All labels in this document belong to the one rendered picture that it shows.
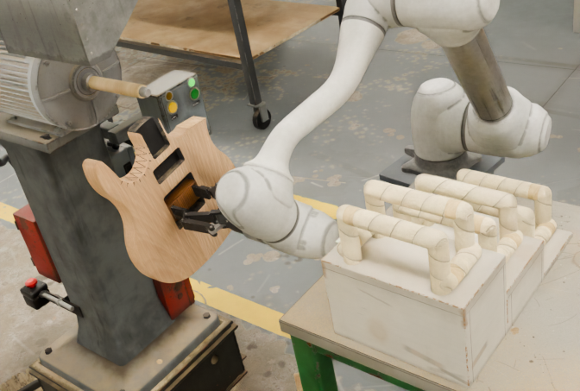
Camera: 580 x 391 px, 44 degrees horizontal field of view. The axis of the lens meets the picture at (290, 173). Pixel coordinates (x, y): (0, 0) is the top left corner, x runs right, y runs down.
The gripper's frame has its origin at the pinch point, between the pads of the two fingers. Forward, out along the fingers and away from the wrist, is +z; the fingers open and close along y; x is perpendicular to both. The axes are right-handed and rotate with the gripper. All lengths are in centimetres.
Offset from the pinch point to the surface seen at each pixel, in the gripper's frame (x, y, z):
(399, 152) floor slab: -127, 168, 60
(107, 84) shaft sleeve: 25.0, 8.0, 20.8
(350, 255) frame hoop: 12, -12, -56
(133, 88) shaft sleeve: 24.8, 8.0, 11.5
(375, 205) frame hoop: 16, -3, -57
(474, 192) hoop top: 9, 12, -67
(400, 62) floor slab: -142, 270, 117
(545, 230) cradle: -9, 22, -75
